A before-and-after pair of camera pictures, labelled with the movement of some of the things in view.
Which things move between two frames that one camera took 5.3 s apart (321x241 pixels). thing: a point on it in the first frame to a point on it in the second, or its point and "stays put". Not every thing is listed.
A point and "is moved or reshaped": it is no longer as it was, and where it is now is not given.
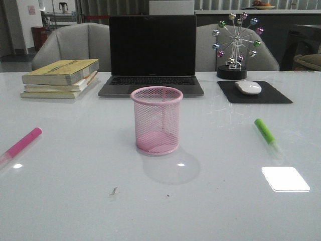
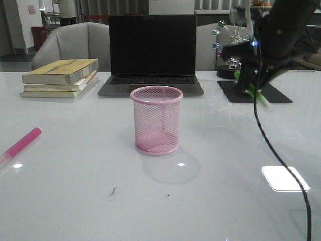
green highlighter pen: x=269 y=137 is moved or reshaped
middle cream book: x=74 y=88 stays put
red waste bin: x=39 y=34 stays put
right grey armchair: x=222 y=44 stays put
